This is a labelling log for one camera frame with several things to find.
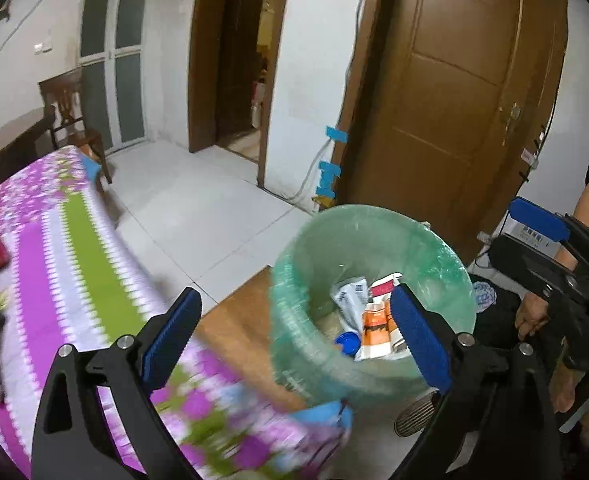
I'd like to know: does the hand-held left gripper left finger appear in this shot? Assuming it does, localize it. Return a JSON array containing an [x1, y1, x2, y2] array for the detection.
[[30, 287, 204, 480]]

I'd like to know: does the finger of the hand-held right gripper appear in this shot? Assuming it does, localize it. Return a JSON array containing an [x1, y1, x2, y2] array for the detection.
[[489, 235, 589, 311], [507, 197, 589, 273]]

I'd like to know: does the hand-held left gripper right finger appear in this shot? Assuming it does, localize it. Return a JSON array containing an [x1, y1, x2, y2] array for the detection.
[[389, 284, 564, 480]]

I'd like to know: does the orange white box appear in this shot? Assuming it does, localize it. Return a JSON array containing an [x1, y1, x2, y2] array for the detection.
[[354, 295, 410, 362]]

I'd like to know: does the white red medicine box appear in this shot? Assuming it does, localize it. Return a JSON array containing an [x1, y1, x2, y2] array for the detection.
[[369, 272, 404, 297]]

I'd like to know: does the blue bottle cap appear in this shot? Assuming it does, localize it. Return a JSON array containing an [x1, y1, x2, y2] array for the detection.
[[335, 332, 361, 357]]

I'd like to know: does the white foil pouch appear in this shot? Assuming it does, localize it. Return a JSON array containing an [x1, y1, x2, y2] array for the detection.
[[330, 276, 370, 333]]

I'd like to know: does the bin with green plastic liner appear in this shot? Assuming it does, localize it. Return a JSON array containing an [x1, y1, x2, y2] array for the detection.
[[269, 204, 477, 409]]

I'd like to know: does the person's right hand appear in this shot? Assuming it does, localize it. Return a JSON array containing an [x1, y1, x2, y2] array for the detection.
[[548, 355, 589, 413]]

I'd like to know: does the white cardboard box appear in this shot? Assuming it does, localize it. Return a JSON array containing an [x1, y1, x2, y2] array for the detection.
[[499, 212, 555, 251]]

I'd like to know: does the blue patterned cloth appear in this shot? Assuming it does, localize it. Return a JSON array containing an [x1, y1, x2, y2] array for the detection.
[[471, 281, 497, 313]]

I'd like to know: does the low wooden stool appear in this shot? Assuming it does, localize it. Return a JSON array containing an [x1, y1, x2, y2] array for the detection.
[[194, 266, 307, 411]]

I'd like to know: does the grey slipper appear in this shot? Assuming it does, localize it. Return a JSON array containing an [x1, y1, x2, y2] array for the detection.
[[393, 390, 442, 438]]

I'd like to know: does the purple floral tablecloth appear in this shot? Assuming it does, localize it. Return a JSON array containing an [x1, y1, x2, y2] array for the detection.
[[0, 145, 345, 480]]

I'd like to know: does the blue plastic item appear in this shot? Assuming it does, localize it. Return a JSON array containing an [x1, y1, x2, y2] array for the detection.
[[294, 400, 352, 461]]

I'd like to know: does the brown wooden door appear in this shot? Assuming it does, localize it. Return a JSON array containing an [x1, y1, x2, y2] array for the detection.
[[334, 0, 570, 261]]

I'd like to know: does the blue tape patch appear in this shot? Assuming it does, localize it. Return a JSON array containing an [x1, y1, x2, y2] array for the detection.
[[315, 161, 341, 201]]

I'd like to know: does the dark wooden dining table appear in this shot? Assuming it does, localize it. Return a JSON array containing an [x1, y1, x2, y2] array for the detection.
[[0, 110, 55, 201]]

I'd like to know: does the frosted glass double door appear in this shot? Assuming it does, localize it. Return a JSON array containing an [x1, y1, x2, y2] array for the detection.
[[79, 0, 148, 153]]

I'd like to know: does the wooden chair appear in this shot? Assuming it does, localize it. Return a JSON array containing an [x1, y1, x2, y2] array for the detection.
[[38, 66, 112, 193]]

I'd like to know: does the brass door handle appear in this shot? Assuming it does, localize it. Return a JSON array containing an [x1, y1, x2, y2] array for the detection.
[[499, 102, 522, 136]]

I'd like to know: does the thin power cable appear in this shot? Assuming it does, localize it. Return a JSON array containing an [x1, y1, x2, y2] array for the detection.
[[294, 0, 370, 206]]

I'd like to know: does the dark wooden door frame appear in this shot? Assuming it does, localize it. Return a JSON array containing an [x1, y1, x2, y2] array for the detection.
[[189, 0, 295, 188]]

